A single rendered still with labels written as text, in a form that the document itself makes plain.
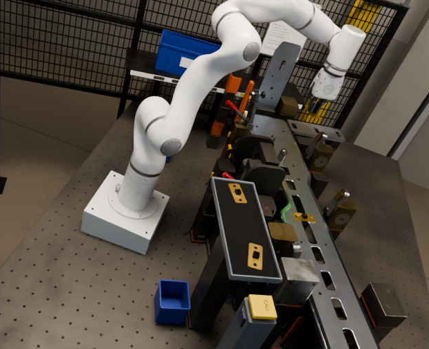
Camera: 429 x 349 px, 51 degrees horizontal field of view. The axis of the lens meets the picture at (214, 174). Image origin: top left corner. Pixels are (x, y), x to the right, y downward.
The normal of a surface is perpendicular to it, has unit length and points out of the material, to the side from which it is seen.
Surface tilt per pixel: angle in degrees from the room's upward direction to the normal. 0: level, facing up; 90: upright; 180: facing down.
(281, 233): 0
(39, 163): 0
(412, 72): 90
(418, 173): 90
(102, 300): 0
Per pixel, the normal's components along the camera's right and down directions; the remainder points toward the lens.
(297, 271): 0.29, -0.75
